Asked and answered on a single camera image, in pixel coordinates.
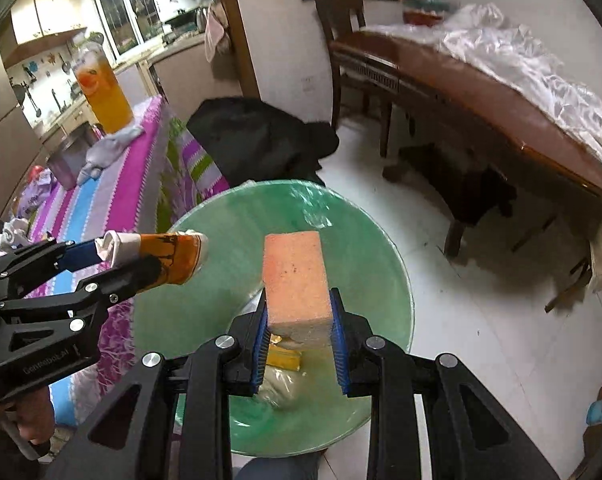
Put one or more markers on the orange paper cup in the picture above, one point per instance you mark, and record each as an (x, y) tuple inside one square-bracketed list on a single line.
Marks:
[(180, 254)]

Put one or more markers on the steel mug pot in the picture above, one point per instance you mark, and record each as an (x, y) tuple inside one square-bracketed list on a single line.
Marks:
[(70, 155)]

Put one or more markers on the black bag on floor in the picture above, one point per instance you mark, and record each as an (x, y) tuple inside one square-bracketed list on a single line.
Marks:
[(250, 140)]

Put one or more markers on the brown wooden dining table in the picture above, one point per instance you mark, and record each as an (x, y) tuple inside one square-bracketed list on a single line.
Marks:
[(490, 120)]

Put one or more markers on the dark wooden chair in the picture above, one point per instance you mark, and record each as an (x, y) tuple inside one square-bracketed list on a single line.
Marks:
[(343, 20)]

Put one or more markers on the white plastic sheet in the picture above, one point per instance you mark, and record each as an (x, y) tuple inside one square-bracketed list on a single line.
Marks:
[(481, 36)]

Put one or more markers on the yellow wrapper in bin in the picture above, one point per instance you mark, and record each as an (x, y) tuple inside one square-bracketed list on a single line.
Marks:
[(281, 357)]

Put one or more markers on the grey white glove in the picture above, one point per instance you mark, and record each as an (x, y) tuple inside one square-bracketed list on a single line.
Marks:
[(106, 151)]

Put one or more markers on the green lined trash bin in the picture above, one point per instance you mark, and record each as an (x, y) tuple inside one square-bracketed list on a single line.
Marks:
[(299, 412)]

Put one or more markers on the operator left hand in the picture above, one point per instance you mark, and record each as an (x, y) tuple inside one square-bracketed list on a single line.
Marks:
[(34, 415)]

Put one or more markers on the hanging pink towel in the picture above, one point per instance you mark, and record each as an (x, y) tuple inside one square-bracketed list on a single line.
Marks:
[(217, 39)]

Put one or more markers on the crumpled white tissue cloth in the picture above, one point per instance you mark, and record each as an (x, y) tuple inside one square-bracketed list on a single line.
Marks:
[(14, 235)]

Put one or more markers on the orange sponge block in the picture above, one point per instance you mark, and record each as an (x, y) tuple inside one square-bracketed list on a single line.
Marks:
[(296, 289)]

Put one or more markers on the orange juice bottle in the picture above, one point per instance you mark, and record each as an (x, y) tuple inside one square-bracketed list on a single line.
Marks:
[(100, 86)]

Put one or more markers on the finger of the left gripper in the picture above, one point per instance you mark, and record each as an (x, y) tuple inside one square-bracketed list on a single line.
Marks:
[(21, 314), (31, 266)]

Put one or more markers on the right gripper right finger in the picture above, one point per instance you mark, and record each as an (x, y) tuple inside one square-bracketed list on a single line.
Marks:
[(470, 434)]

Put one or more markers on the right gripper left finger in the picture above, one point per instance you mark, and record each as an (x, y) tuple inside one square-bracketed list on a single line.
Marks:
[(129, 434)]

